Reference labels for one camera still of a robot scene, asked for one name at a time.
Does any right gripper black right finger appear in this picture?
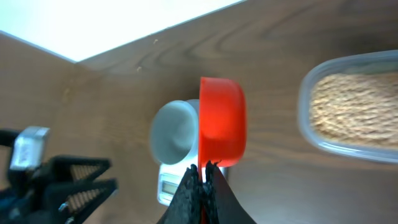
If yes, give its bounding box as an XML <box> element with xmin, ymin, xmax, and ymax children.
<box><xmin>203</xmin><ymin>161</ymin><xmax>256</xmax><ymax>224</ymax></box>

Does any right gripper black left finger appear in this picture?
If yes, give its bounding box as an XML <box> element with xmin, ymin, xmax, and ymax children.
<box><xmin>157</xmin><ymin>164</ymin><xmax>201</xmax><ymax>224</ymax></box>

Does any orange measuring scoop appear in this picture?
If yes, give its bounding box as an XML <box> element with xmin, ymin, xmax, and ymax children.
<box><xmin>198</xmin><ymin>77</ymin><xmax>247</xmax><ymax>178</ymax></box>

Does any white digital kitchen scale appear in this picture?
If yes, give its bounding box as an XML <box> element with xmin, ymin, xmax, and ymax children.
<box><xmin>157</xmin><ymin>98</ymin><xmax>229</xmax><ymax>207</ymax></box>

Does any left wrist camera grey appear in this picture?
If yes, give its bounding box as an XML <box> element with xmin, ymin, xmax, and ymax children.
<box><xmin>9</xmin><ymin>126</ymin><xmax>50</xmax><ymax>171</ymax></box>

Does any clear plastic soybean container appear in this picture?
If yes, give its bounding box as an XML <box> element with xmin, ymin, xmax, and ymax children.
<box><xmin>297</xmin><ymin>50</ymin><xmax>397</xmax><ymax>164</ymax></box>

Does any grey bowl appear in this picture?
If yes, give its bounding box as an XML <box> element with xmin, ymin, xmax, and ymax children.
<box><xmin>149</xmin><ymin>100</ymin><xmax>199</xmax><ymax>165</ymax></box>

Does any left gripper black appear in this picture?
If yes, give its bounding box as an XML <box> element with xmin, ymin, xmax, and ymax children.
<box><xmin>1</xmin><ymin>156</ymin><xmax>118</xmax><ymax>224</ymax></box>

